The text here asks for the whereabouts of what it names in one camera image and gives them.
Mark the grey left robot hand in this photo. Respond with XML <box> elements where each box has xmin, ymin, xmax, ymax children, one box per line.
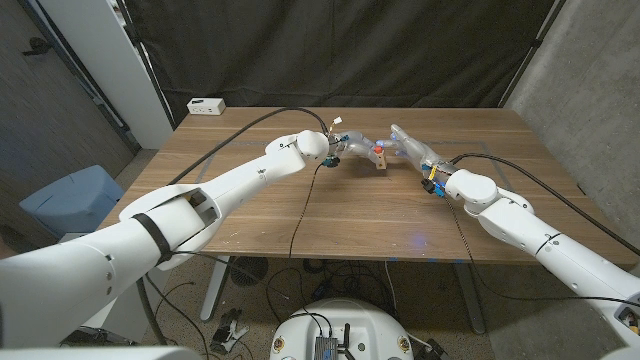
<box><xmin>327</xmin><ymin>130</ymin><xmax>389</xmax><ymax>170</ymax></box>

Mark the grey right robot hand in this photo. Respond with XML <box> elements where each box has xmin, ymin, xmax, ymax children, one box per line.
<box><xmin>375</xmin><ymin>123</ymin><xmax>461</xmax><ymax>182</ymax></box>

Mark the black backdrop stand pole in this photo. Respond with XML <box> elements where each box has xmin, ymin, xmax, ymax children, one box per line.
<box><xmin>115</xmin><ymin>0</ymin><xmax>176</xmax><ymax>130</ymax></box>
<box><xmin>499</xmin><ymin>0</ymin><xmax>569</xmax><ymax>108</ymax></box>

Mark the grey table leg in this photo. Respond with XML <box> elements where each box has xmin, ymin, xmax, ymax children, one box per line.
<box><xmin>452</xmin><ymin>262</ymin><xmax>486</xmax><ymax>335</ymax></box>

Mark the white power strip box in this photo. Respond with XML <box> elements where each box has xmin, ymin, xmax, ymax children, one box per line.
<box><xmin>186</xmin><ymin>97</ymin><xmax>227</xmax><ymax>116</ymax></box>

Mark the round black floor fan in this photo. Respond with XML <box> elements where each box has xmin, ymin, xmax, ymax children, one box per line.
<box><xmin>229</xmin><ymin>256</ymin><xmax>269</xmax><ymax>288</ymax></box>

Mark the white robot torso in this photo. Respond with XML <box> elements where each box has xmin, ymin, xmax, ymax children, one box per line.
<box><xmin>269</xmin><ymin>298</ymin><xmax>415</xmax><ymax>360</ymax></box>

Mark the small black device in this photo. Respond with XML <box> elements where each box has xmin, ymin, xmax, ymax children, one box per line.
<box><xmin>424</xmin><ymin>338</ymin><xmax>451</xmax><ymax>360</ymax></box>

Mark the white table leg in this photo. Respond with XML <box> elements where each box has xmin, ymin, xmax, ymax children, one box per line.
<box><xmin>199</xmin><ymin>255</ymin><xmax>231</xmax><ymax>322</ymax></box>

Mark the grey electronics box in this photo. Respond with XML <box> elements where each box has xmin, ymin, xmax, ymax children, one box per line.
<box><xmin>313</xmin><ymin>335</ymin><xmax>339</xmax><ymax>360</ymax></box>

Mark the black white floor gadget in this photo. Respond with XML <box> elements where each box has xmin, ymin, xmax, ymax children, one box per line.
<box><xmin>209</xmin><ymin>308</ymin><xmax>250</xmax><ymax>355</ymax></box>

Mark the white pillar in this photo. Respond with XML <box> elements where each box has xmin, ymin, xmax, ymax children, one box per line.
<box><xmin>37</xmin><ymin>0</ymin><xmax>174</xmax><ymax>150</ymax></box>

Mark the blue plastic bin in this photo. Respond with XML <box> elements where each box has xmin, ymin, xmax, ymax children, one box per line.
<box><xmin>18</xmin><ymin>164</ymin><xmax>125</xmax><ymax>239</ymax></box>

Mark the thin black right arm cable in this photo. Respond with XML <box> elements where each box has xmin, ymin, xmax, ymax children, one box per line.
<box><xmin>443</xmin><ymin>197</ymin><xmax>640</xmax><ymax>309</ymax></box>

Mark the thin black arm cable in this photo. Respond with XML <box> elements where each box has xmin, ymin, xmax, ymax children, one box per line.
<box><xmin>172</xmin><ymin>163</ymin><xmax>326</xmax><ymax>301</ymax></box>
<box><xmin>443</xmin><ymin>197</ymin><xmax>640</xmax><ymax>309</ymax></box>

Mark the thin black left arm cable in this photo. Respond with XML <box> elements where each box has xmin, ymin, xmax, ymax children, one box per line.
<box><xmin>172</xmin><ymin>163</ymin><xmax>326</xmax><ymax>301</ymax></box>

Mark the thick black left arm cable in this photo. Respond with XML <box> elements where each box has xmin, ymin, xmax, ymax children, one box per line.
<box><xmin>135</xmin><ymin>107</ymin><xmax>330</xmax><ymax>346</ymax></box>

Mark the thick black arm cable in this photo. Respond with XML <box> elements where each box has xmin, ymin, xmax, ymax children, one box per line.
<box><xmin>449</xmin><ymin>152</ymin><xmax>640</xmax><ymax>257</ymax></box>
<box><xmin>135</xmin><ymin>107</ymin><xmax>330</xmax><ymax>346</ymax></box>

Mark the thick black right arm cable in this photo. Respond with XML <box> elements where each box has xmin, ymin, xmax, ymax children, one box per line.
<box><xmin>449</xmin><ymin>152</ymin><xmax>640</xmax><ymax>257</ymax></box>

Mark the tangle of black floor cables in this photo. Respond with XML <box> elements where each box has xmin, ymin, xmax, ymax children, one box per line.
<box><xmin>264</xmin><ymin>258</ymin><xmax>396</xmax><ymax>321</ymax></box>

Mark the black door handle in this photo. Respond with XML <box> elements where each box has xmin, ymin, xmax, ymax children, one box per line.
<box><xmin>21</xmin><ymin>37</ymin><xmax>51</xmax><ymax>56</ymax></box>

